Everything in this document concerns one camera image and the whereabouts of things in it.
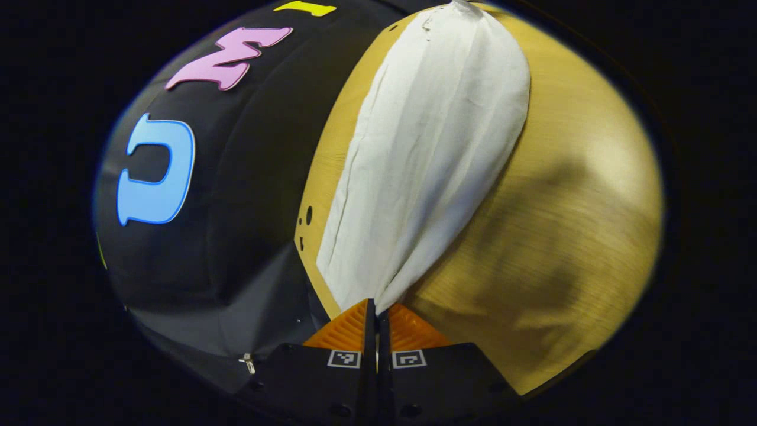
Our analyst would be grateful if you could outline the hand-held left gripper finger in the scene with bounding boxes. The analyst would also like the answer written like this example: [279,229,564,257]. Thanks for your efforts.
[377,304,521,426]
[248,299,377,426]

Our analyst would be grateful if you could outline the white jeans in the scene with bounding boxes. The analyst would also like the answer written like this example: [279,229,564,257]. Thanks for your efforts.
[316,0,531,315]

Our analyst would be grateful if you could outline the black backdrop cloth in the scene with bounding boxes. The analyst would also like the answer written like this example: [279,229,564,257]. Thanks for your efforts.
[95,0,426,394]

